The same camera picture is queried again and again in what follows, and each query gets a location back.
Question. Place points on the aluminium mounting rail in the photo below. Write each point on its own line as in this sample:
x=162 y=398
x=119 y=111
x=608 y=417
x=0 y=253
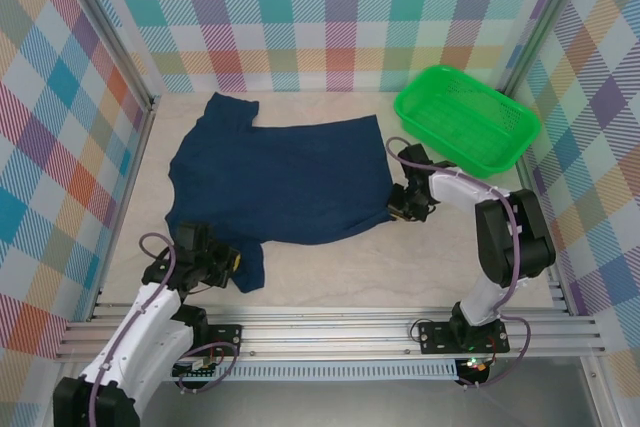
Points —
x=325 y=332

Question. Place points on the aluminium side rail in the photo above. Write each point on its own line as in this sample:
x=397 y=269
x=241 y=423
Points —
x=559 y=292
x=128 y=193

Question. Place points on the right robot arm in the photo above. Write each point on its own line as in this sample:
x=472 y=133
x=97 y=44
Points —
x=520 y=242

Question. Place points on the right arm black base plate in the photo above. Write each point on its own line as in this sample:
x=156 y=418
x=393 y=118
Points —
x=432 y=337

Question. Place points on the grey metal panel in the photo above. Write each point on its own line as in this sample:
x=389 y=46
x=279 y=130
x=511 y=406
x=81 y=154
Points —
x=325 y=404

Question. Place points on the blue t-shirt white print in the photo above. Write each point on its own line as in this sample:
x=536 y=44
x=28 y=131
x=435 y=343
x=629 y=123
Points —
x=280 y=177

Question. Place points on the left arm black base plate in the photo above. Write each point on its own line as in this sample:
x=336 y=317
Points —
x=227 y=334

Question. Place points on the aluminium frame post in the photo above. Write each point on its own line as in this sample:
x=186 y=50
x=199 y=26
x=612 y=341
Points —
x=107 y=22
x=541 y=22

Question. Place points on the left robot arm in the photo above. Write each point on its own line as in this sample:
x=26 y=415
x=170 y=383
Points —
x=130 y=347

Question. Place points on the green plastic basket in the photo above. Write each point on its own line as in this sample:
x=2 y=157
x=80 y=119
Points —
x=450 y=137

